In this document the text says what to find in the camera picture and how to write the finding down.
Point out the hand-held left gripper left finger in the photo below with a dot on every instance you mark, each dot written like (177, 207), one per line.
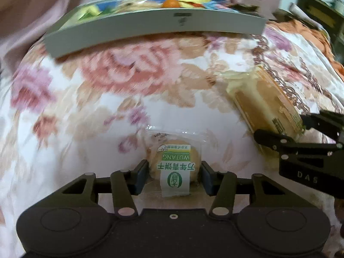
(141, 178)

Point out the small orange fruit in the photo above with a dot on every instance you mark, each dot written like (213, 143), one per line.
(170, 4)

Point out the grey cardboard tray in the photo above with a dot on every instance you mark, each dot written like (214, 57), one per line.
(150, 27)

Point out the orange cloth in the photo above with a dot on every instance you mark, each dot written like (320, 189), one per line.
(309, 40)

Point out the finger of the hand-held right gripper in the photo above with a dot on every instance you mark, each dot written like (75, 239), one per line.
(271, 138)
(322, 122)

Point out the blue packet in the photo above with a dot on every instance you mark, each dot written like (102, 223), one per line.
(107, 5)
(218, 5)

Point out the yellow green bread packet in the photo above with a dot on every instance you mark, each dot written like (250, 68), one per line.
(263, 104)

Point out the round cracker packet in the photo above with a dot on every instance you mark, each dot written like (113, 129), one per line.
(134, 5)

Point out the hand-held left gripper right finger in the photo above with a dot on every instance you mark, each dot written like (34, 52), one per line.
(207, 179)

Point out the green label round cake packet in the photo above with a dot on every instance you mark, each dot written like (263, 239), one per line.
(174, 164)

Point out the dark wooden furniture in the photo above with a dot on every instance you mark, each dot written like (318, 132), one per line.
(322, 10)

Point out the dark wrapper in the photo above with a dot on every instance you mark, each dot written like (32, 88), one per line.
(243, 7)

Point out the small yellow wrapper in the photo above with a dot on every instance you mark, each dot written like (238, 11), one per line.
(86, 11)

